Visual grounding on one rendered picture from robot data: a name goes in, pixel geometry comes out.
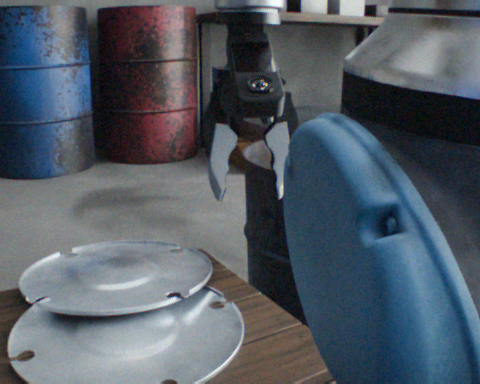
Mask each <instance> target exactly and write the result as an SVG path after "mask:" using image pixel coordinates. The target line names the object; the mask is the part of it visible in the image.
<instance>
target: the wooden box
mask: <svg viewBox="0 0 480 384"><path fill-rule="evenodd" d="M196 250H198V251H200V252H201V253H203V254H204V255H206V256H207V257H208V258H209V259H210V261H211V263H212V269H213V271H212V274H211V277H210V279H209V280H208V281H207V282H206V286H208V287H212V288H214V289H215V290H217V291H219V292H220V293H222V294H223V298H224V299H225V300H226V302H223V303H221V302H213V303H210V304H209V305H208V307H209V308H214V309H220V308H224V304H227V303H231V304H232V302H233V303H234V304H235V306H236V307H237V308H238V309H239V311H240V312H241V313H240V315H241V316H242V319H243V323H244V335H243V340H242V343H241V345H240V349H239V351H238V352H237V354H236V355H235V356H234V358H233V359H232V361H231V362H230V363H229V365H227V366H226V367H225V369H224V370H222V371H221V372H219V373H218V374H217V375H216V376H214V377H213V378H212V379H210V380H208V381H207V382H205V383H203V384H337V383H336V382H335V379H333V377H332V376H331V375H330V374H331V373H330V372H329V371H328V369H327V367H326V364H325V363H324V362H323V360H322V357H321V355H320V353H319V351H318V348H317V346H316V343H315V342H314V340H313V336H312V334H311V332H310V329H309V328H308V327H306V326H305V325H303V324H302V323H301V322H299V321H298V320H297V319H295V317H293V316H291V315H290V314H289V313H288V312H286V311H284V310H283V309H282V308H281V307H280V306H277V305H276V304H275V303H274V302H273V301H272V300H269V299H268V298H267V297H266V296H265V295H264V294H261V293H260V292H258V290H257V289H256V288H254V287H252V286H250V284H249V283H247V282H246V281H245V280H242V279H241V278H240V277H239V276H238V275H237V274H235V273H234V272H232V271H231V270H228V268H227V267H226V266H224V265H223V264H221V263H220V262H219V261H218V260H216V259H215V258H214V257H213V256H212V255H209V254H208V253H207V252H205V251H204V249H202V248H200V249H196ZM32 306H33V303H30V302H27V301H26V299H25V298H24V297H23V296H22V295H21V293H20V290H19V288H12V289H9V290H5V291H0V384H25V383H24V382H23V381H22V380H21V379H20V378H19V377H18V376H17V374H16V373H15V371H14V369H13V367H12V366H11V363H10V362H11V361H15V360H18V361H29V360H30V359H32V358H33V357H34V356H35V354H34V353H32V352H23V353H20V355H17V356H16V358H15V359H14V358H12V359H10V358H9V356H8V352H7V345H8V341H9V335H10V334H11V330H12V329H13V327H14V325H15V324H16V323H17V321H18V320H19V319H20V318H21V316H22V315H23V314H24V313H25V312H27V311H28V309H29V308H32Z"/></svg>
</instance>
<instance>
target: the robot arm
mask: <svg viewBox="0 0 480 384"><path fill-rule="evenodd" d="M388 4H389V7H388V14H387V16H386V17H385V18H384V19H383V22H382V23H381V24H380V26H379V27H378V28H377V29H376V30H375V31H374V32H373V33H372V34H371V35H370V36H369V37H367V38H366V39H365V40H364V41H363V42H362V43H361V44H360V45H359V46H358V47H357V48H355V49H354V50H353V51H352V52H351V53H350V54H349V55H348V56H347V57H346V58H344V67H343V74H342V79H343V84H342V93H341V110H340V113H323V114H321V115H319V116H316V119H315V120H310V121H309V122H304V123H303V124H301V126H300V127H299V119H298V114H297V111H296V109H295V106H294V105H293V103H292V99H291V92H290V91H285V92H284V89H283V86H284V85H285V84H287V81H285V80H284V79H283V78H281V77H280V69H278V66H277V63H276V60H275V56H274V53H273V50H272V47H271V43H270V40H269V35H268V34H267V33H263V28H264V25H281V19H280V13H277V10H281V9H282V8H283V0H214V8H215V9H217V10H220V13H216V25H226V29H228V36H227V39H226V56H227V61H228V64H226V65H225V66H224V67H212V82H213V92H211V93H210V101H209V103H208V105H207V107H206V109H205V111H204V115H203V120H202V130H203V136H204V147H205V152H206V162H207V169H208V175H209V180H210V184H211V187H212V192H213V194H214V196H215V198H216V199H217V201H219V202H222V198H223V196H224V193H225V190H226V185H225V177H226V175H227V173H228V171H229V162H228V159H229V156H230V153H231V152H232V151H233V149H234V148H235V145H236V142H237V135H236V133H234V132H233V131H232V129H231V127H230V126H229V125H227V117H228V116H229V117H232V118H233V122H234V123H235V124H236V125H240V124H241V121H242V119H243V118H259V119H260V121H261V122H262V123H263V124H268V118H269V126H268V128H267V129H266V130H265V131H264V133H263V139H264V142H265V144H266V146H267V147H268V148H269V149H270V153H271V159H270V166H271V169H272V170H273V171H274V174H273V182H272V183H273V188H274V191H275V196H276V199H281V197H282V195H283V208H284V219H285V227H286V234H287V240H288V242H287V245H288V251H289V255H290V261H291V264H292V269H293V277H294V280H295V284H296V286H297V290H298V293H299V295H298V296H299V299H300V302H301V304H302V308H303V310H304V312H303V313H304V316H305V318H306V321H307V322H308V328H309V329H310V332H311V334H312V336H313V340H314V342H315V343H316V346H317V348H318V351H319V353H320V355H321V357H322V360H323V362H324V363H325V364H326V367H327V369H328V371H329V372H330V373H331V374H330V375H331V376H332V377H333V379H335V382H336V383H337V384H480V0H388ZM272 117H273V118H272Z"/></svg>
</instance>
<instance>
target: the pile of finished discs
mask: <svg viewBox="0 0 480 384"><path fill-rule="evenodd" d="M181 295H182V294H181V293H179V292H173V293H169V294H167V295H166V297H167V298H174V297H175V298H179V299H180V300H178V301H176V302H174V303H172V304H167V305H164V306H161V307H158V308H155V309H148V310H145V311H141V312H132V313H128V314H122V315H105V316H91V315H68V314H60V313H55V312H51V311H47V310H44V309H41V308H39V307H36V306H35V305H33V306H32V308H29V309H28V311H27V312H25V313H24V314H23V315H22V316H21V318H20V319H19V320H18V321H17V323H16V324H15V325H14V327H13V329H12V330H11V334H10V335H9V341H8V345H7V352H8V356H9V358H10V359H12V358H14V359H15V358H16V356H17V355H20V353H23V352H32V353H34V354H35V356H34V357H33V358H32V359H30V360H29V361H18V360H15V361H11V362H10V363H11V366H12V367H13V369H14V371H15V373H16V374H17V376H18V377H19V378H20V379H21V380H22V381H23V382H24V383H25V384H160V383H162V382H165V381H174V382H177V383H178V384H203V383H205V382H207V381H208V380H210V379H212V378H213V377H214V376H216V375H217V374H218V373H219V372H221V371H222V370H224V369H225V367H226V366H227V365H229V363H230V362H231V361H232V359H233V358H234V356H235V355H236V354H237V352H238V351H239V349H240V345H241V343H242V340H243V335H244V323H243V319H242V316H241V315H240V313H241V312H240V311H239V309H238V308H237V307H236V306H235V304H234V303H233V302H232V304H231V303H227V304H224V308H220V309H214V308H209V307H208V305H209V304H210V303H213V302H221V303H223V302H226V300H225V299H224V298H223V294H222V293H220V292H219V291H217V290H215V289H214V288H212V287H208V286H206V285H205V286H204V287H201V288H200V289H199V290H198V291H197V292H195V293H192V294H190V296H188V297H186V298H182V296H181Z"/></svg>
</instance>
